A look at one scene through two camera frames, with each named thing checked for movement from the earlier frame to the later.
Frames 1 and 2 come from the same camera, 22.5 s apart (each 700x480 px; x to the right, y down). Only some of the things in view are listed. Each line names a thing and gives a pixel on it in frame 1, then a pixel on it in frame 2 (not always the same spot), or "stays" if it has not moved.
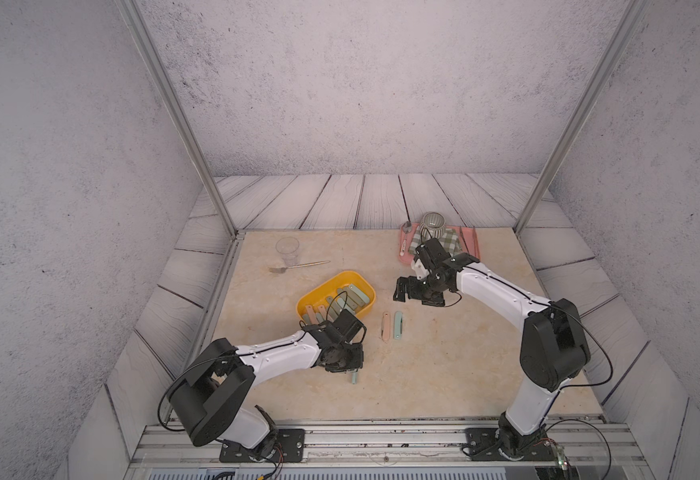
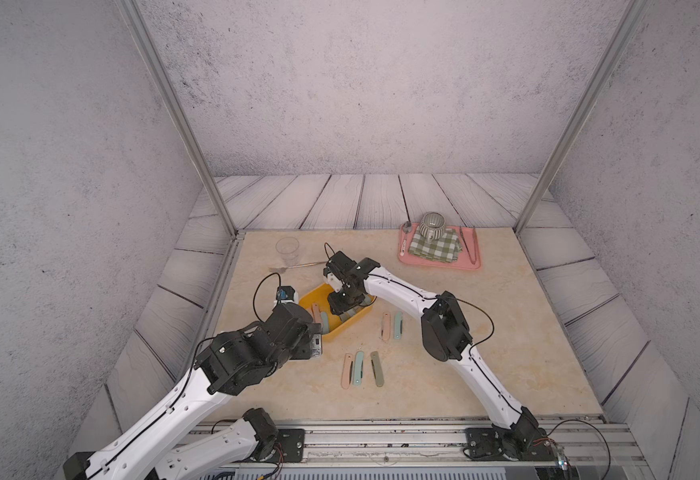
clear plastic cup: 289,247 stays
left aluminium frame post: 134,19 stays
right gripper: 411,291 → 336,307
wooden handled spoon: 281,269 stays
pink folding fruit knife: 386,327 stays
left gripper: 358,363 → 309,349
